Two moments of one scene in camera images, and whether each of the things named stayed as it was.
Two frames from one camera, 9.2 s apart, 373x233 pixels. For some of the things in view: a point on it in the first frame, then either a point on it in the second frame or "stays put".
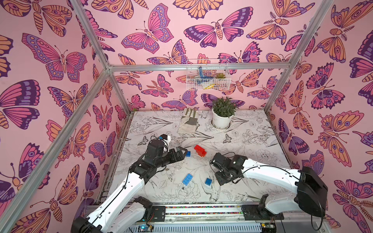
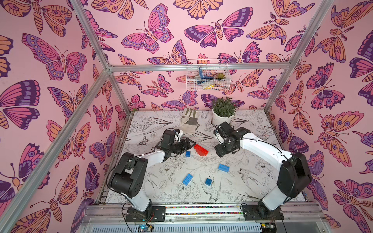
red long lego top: [200, 150] stays put
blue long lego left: [187, 179] stays put
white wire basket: [208, 74] stays put
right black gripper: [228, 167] → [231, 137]
